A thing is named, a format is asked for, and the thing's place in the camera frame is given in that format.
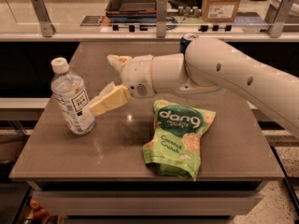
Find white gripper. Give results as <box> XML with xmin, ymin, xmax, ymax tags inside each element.
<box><xmin>88</xmin><ymin>54</ymin><xmax>155</xmax><ymax>116</ymax></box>

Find clear plastic tea bottle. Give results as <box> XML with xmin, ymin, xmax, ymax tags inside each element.
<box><xmin>51</xmin><ymin>57</ymin><xmax>95</xmax><ymax>134</ymax></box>

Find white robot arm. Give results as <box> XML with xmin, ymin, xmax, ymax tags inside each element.
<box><xmin>107</xmin><ymin>38</ymin><xmax>299</xmax><ymax>137</ymax></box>

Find grey open tray bin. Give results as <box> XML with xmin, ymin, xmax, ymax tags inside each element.
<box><xmin>106</xmin><ymin>0</ymin><xmax>157</xmax><ymax>15</ymax></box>

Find blue Pepsi can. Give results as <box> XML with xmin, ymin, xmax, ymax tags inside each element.
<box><xmin>179</xmin><ymin>33</ymin><xmax>198</xmax><ymax>53</ymax></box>

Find glass barrier panel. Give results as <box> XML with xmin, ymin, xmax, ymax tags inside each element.
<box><xmin>0</xmin><ymin>0</ymin><xmax>299</xmax><ymax>42</ymax></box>

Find green Dang chips bag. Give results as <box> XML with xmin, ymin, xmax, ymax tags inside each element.
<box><xmin>142</xmin><ymin>99</ymin><xmax>216</xmax><ymax>180</ymax></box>

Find cardboard box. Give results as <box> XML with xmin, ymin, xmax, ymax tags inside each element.
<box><xmin>201</xmin><ymin>0</ymin><xmax>241</xmax><ymax>22</ymax></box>

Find grey table drawer unit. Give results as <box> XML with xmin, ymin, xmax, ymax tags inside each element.
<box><xmin>34</xmin><ymin>190</ymin><xmax>263</xmax><ymax>217</ymax></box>

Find orange object under table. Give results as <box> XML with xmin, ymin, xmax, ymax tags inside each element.
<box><xmin>23</xmin><ymin>199</ymin><xmax>60</xmax><ymax>224</ymax></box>

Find left metal glass bracket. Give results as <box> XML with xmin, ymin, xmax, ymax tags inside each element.
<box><xmin>30</xmin><ymin>0</ymin><xmax>56</xmax><ymax>37</ymax></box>

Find metal glass bracket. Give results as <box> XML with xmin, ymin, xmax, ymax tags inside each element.
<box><xmin>30</xmin><ymin>0</ymin><xmax>56</xmax><ymax>37</ymax></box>
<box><xmin>156</xmin><ymin>0</ymin><xmax>167</xmax><ymax>38</ymax></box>
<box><xmin>268</xmin><ymin>0</ymin><xmax>295</xmax><ymax>38</ymax></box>

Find middle metal glass bracket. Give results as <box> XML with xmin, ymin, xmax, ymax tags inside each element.
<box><xmin>156</xmin><ymin>0</ymin><xmax>167</xmax><ymax>38</ymax></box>

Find right metal glass bracket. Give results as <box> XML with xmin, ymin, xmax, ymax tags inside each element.
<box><xmin>268</xmin><ymin>0</ymin><xmax>295</xmax><ymax>38</ymax></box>

